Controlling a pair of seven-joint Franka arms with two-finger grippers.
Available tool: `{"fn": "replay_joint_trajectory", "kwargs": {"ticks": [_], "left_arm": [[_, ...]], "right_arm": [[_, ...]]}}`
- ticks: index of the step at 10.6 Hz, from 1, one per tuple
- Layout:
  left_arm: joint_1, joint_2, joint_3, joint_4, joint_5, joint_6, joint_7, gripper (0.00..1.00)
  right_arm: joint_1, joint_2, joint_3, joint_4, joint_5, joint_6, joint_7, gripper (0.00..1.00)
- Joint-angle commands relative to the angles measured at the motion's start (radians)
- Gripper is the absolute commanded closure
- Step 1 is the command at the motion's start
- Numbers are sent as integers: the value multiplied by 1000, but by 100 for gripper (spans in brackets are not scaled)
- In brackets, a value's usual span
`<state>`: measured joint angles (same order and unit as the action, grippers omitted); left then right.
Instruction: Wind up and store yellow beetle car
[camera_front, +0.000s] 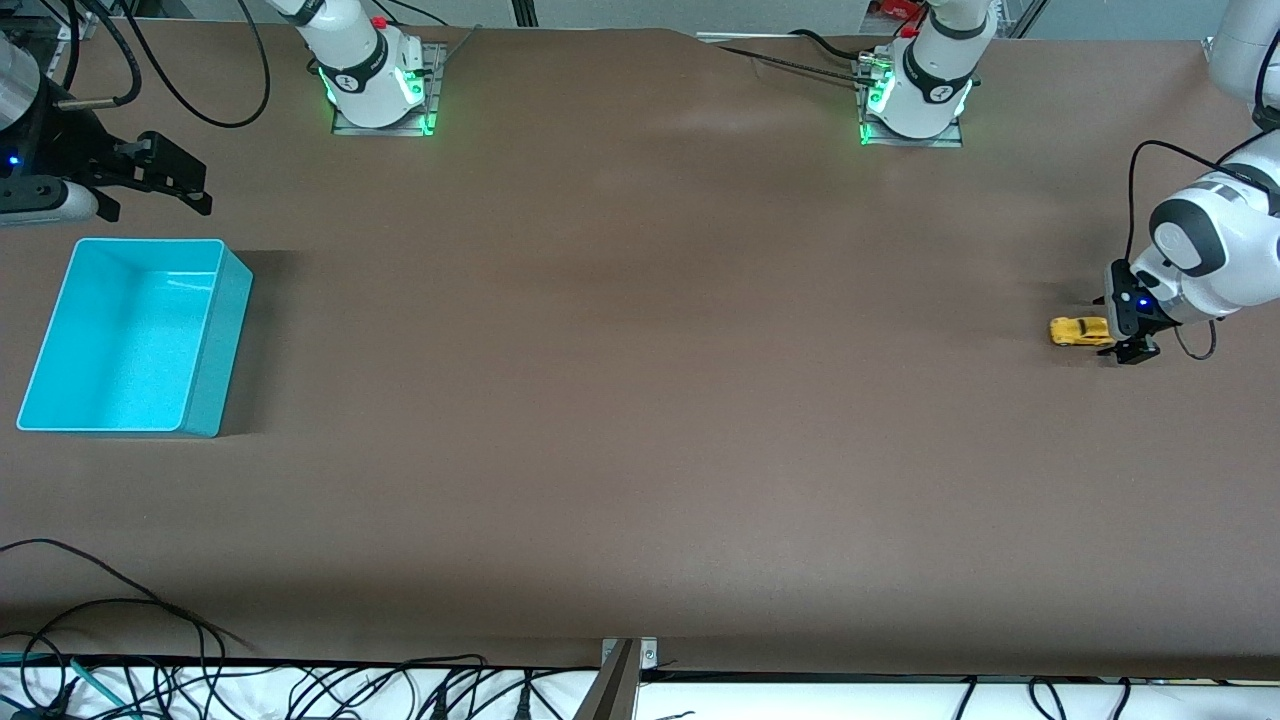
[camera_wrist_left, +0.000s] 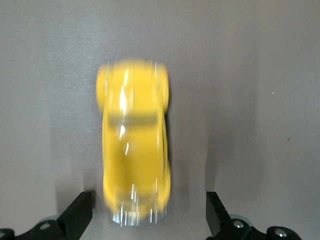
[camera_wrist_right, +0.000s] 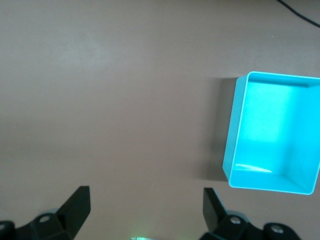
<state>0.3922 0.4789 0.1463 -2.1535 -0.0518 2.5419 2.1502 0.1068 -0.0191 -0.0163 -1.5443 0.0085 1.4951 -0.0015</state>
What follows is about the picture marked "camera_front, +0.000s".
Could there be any long black arc cable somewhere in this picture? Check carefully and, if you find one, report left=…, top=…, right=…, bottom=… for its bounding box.
left=0, top=538, right=256, bottom=653

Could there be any grey cable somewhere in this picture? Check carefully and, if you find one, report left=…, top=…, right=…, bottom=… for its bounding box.
left=428, top=24, right=483, bottom=76

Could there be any teal cable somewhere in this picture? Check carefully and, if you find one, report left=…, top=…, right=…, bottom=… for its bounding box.
left=0, top=650, right=141, bottom=720

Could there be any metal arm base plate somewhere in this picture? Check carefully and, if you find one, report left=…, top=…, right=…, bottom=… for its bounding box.
left=330, top=42, right=442, bottom=137
left=856, top=55, right=966, bottom=149

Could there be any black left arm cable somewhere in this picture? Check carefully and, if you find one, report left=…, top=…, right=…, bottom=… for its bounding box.
left=1128, top=30, right=1280, bottom=361

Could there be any black right arm loop cable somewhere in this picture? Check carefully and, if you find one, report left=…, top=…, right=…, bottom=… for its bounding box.
left=110, top=0, right=271, bottom=129

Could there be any turquoise plastic bin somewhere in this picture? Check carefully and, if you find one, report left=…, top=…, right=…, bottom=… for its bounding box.
left=17, top=237, right=254, bottom=439

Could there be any yellow beetle toy car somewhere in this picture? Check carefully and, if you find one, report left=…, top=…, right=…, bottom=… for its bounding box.
left=1049, top=316, right=1116, bottom=349

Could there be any brown table cover sheet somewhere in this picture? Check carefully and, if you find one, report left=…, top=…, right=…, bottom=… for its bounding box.
left=0, top=18, right=1280, bottom=683

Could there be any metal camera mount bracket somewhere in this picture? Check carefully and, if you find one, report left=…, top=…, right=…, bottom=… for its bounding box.
left=575, top=637, right=659, bottom=720

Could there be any black cable with metal connector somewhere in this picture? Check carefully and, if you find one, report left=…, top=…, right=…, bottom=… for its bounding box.
left=55, top=0, right=141, bottom=111

